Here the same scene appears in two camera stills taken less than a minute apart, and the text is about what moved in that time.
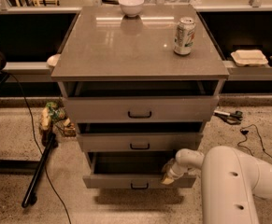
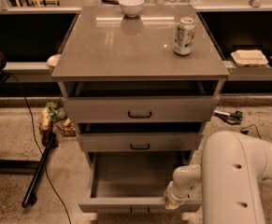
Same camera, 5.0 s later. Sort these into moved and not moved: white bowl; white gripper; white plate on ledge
Moved: white gripper
Not moved: white plate on ledge; white bowl
